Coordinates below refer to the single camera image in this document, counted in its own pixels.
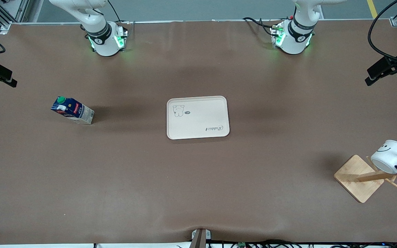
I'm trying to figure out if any blue white milk carton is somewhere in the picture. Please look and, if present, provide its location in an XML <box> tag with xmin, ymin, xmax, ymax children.
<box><xmin>51</xmin><ymin>96</ymin><xmax>95</xmax><ymax>125</ymax></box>

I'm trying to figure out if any white smiley cup black handle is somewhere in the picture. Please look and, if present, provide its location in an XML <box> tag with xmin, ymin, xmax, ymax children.
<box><xmin>370</xmin><ymin>140</ymin><xmax>397</xmax><ymax>175</ymax></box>

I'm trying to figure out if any cream rabbit print tray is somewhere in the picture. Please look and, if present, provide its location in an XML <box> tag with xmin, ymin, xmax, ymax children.
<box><xmin>166</xmin><ymin>96</ymin><xmax>230</xmax><ymax>140</ymax></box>

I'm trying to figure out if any wooden mug tree rack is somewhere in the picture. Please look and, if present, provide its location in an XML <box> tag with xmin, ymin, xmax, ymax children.
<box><xmin>334</xmin><ymin>146</ymin><xmax>397</xmax><ymax>204</ymax></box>

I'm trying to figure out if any brown table cover sheet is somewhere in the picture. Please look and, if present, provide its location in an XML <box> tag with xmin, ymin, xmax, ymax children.
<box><xmin>0</xmin><ymin>20</ymin><xmax>397</xmax><ymax>246</ymax></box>

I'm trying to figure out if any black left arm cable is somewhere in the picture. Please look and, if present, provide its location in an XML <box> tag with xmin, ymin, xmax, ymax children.
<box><xmin>368</xmin><ymin>0</ymin><xmax>397</xmax><ymax>66</ymax></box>

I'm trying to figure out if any black right base cable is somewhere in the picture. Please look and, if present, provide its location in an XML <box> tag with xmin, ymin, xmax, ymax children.
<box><xmin>107</xmin><ymin>0</ymin><xmax>131</xmax><ymax>25</ymax></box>

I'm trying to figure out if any black base cable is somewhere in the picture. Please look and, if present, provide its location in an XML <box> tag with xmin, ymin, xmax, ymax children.
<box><xmin>107</xmin><ymin>0</ymin><xmax>131</xmax><ymax>25</ymax></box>
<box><xmin>243</xmin><ymin>17</ymin><xmax>279</xmax><ymax>39</ymax></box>

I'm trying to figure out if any black left base cable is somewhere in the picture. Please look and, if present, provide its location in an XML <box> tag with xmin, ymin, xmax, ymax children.
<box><xmin>243</xmin><ymin>17</ymin><xmax>279</xmax><ymax>39</ymax></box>

